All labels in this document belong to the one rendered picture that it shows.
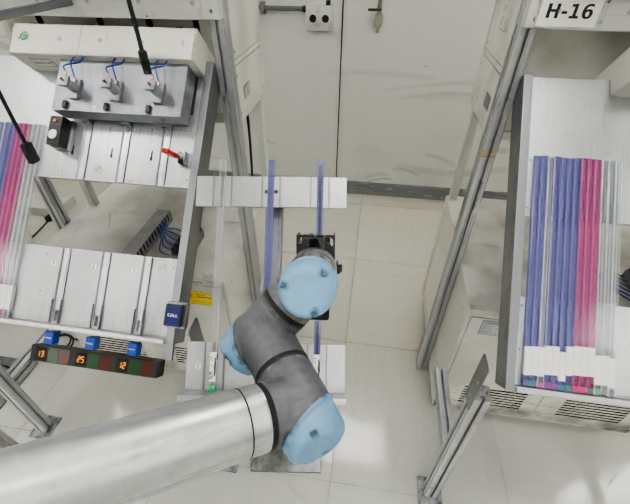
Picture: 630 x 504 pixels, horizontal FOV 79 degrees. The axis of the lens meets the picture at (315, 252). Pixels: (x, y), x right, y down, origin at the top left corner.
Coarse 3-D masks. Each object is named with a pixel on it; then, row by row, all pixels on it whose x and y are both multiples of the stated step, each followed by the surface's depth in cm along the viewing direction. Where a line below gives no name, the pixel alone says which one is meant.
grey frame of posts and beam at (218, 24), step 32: (0, 0) 93; (32, 0) 92; (96, 0) 90; (160, 0) 88; (192, 0) 87; (224, 32) 93; (224, 64) 97; (224, 96) 103; (64, 224) 144; (256, 256) 140; (256, 288) 149; (0, 384) 124; (32, 416) 138
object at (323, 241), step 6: (306, 234) 72; (312, 234) 72; (306, 240) 63; (312, 240) 63; (318, 240) 63; (324, 240) 62; (300, 246) 69; (306, 246) 63; (312, 246) 68; (318, 246) 63; (324, 246) 63; (330, 246) 68; (330, 252) 69
